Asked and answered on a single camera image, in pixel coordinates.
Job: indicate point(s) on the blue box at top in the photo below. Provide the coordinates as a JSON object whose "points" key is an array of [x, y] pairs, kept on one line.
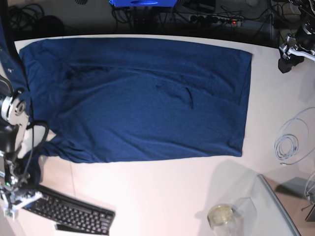
{"points": [[134, 3]]}

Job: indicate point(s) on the clear glass jar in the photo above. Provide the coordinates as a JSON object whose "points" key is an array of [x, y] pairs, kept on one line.
{"points": [[235, 219]]}

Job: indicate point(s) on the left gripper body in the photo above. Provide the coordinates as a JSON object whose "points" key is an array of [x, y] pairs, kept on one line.
{"points": [[294, 50]]}

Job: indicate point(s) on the blue t-shirt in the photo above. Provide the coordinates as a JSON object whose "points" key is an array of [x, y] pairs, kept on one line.
{"points": [[136, 99]]}

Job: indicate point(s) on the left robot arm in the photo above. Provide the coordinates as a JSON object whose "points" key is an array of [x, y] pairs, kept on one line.
{"points": [[306, 22]]}

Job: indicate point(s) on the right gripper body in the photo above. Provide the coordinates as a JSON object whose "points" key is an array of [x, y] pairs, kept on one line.
{"points": [[17, 197]]}

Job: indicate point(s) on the black power strip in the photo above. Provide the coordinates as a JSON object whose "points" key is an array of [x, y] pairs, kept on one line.
{"points": [[216, 20]]}

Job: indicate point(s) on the black keyboard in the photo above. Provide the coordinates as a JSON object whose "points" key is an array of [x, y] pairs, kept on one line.
{"points": [[70, 214]]}

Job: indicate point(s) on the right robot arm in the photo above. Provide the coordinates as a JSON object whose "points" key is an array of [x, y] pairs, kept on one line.
{"points": [[14, 120]]}

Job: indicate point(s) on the grey metal stand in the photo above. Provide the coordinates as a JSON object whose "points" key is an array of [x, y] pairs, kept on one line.
{"points": [[298, 198]]}

